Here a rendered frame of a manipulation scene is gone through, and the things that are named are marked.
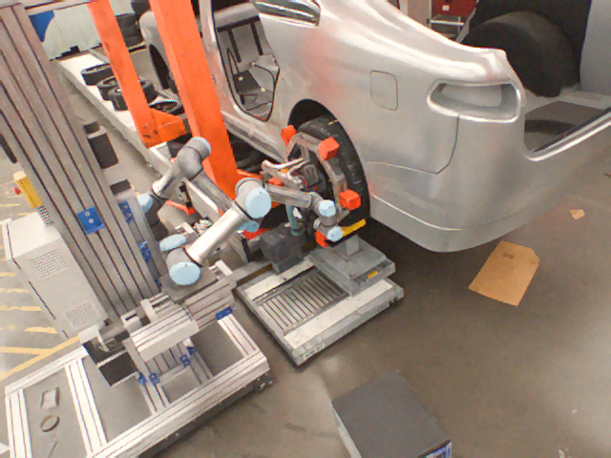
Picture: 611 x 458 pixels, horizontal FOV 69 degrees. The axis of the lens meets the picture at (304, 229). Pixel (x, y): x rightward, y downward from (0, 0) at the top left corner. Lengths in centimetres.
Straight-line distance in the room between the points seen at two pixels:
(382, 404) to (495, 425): 63
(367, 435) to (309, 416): 55
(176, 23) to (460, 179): 159
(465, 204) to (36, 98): 167
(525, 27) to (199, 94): 209
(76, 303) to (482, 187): 177
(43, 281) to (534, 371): 238
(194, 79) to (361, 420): 189
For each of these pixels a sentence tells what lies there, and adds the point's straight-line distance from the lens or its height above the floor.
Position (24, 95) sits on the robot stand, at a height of 176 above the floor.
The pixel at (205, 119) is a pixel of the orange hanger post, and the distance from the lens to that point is 266.
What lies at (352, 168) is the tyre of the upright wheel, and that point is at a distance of 235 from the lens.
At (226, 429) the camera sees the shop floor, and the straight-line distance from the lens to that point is 258.
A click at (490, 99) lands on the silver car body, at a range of 192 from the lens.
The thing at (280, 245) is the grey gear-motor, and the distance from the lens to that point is 295.
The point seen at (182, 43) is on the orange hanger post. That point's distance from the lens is 256.
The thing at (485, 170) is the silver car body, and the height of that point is 120.
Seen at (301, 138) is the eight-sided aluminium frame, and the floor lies 112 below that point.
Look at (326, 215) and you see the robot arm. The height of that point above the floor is 97.
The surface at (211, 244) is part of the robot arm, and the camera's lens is 189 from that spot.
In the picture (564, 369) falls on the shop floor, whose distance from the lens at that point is 275.
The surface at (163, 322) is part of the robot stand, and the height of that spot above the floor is 74.
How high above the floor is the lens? 210
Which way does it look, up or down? 35 degrees down
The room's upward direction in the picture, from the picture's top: 11 degrees counter-clockwise
